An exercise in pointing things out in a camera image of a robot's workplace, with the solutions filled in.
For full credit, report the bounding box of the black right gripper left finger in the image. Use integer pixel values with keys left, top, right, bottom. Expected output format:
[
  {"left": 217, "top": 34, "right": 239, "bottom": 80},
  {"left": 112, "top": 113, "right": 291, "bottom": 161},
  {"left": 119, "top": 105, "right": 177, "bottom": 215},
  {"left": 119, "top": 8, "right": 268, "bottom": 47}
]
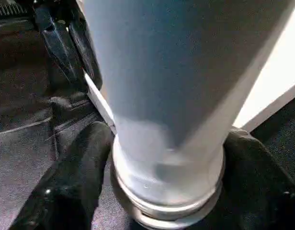
[{"left": 9, "top": 121, "right": 114, "bottom": 230}]

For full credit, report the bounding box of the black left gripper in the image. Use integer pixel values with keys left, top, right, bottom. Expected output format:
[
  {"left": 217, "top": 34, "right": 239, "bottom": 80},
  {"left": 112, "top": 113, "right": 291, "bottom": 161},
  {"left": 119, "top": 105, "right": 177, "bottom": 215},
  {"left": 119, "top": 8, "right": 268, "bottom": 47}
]
[{"left": 0, "top": 0, "right": 87, "bottom": 89}]

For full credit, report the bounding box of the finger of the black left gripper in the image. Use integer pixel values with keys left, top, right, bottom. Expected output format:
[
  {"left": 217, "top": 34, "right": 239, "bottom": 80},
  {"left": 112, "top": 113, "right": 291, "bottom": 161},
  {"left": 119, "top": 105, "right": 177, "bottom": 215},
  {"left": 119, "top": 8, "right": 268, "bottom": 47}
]
[{"left": 66, "top": 17, "right": 104, "bottom": 91}]

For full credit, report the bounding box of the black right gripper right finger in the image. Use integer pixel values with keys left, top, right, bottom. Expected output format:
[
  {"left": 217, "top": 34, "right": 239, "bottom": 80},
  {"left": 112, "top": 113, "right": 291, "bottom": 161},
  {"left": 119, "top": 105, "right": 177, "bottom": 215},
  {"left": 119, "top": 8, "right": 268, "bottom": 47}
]
[{"left": 200, "top": 127, "right": 295, "bottom": 230}]

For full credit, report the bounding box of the white plastic table leg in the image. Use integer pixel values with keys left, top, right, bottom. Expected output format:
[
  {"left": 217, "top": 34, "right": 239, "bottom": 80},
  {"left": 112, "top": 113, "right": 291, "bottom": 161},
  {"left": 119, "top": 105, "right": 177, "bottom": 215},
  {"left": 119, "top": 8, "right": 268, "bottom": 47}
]
[{"left": 80, "top": 0, "right": 295, "bottom": 230}]

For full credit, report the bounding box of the white plastic table top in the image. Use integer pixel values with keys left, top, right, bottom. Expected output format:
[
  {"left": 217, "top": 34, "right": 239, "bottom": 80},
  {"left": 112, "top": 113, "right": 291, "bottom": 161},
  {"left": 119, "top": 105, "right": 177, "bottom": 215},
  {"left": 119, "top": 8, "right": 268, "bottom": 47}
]
[{"left": 76, "top": 0, "right": 295, "bottom": 135}]

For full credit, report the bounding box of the black work mat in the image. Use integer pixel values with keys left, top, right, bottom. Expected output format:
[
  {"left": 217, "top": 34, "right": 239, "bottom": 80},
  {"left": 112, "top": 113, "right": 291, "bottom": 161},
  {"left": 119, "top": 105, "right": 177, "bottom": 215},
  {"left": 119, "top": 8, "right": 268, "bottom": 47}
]
[{"left": 0, "top": 14, "right": 295, "bottom": 230}]

